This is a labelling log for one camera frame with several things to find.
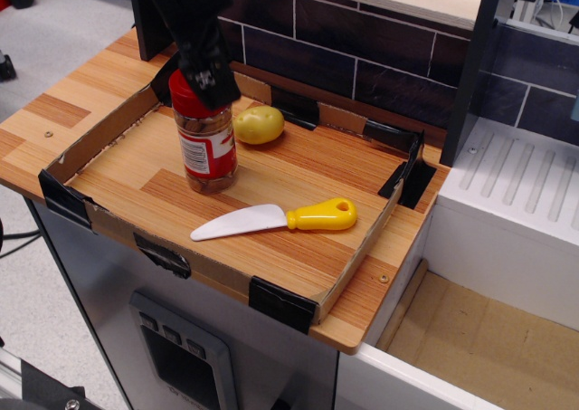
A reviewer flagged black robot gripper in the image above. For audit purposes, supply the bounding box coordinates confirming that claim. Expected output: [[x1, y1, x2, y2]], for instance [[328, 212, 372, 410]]
[[152, 0, 241, 110]]

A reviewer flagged red-lidded spice bottle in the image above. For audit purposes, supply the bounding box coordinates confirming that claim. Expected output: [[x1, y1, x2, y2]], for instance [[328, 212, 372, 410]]
[[168, 70, 238, 195]]

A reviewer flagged cardboard fence with black tape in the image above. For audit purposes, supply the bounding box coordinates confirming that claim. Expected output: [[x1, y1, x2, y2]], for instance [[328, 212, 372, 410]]
[[39, 63, 447, 347]]

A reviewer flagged yellow toy potato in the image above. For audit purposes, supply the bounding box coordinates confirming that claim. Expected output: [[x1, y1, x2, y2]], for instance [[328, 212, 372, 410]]
[[233, 106, 285, 145]]

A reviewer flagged grey toy oven cabinet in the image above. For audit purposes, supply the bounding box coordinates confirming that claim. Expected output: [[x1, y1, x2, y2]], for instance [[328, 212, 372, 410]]
[[29, 203, 338, 409]]

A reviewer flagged white toy sink unit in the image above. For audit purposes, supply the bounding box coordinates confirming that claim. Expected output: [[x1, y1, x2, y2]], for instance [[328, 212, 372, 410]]
[[335, 119, 578, 409]]

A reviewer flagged dark left shelf post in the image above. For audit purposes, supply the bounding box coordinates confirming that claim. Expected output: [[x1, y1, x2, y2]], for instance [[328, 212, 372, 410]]
[[131, 0, 174, 62]]

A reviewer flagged yellow-handled white toy knife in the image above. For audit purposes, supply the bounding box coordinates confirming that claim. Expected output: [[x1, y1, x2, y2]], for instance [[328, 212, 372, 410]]
[[190, 198, 357, 242]]

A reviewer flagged dark grey shelf post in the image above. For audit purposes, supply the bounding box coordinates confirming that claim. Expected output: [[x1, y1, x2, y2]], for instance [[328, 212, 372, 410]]
[[440, 0, 499, 167]]

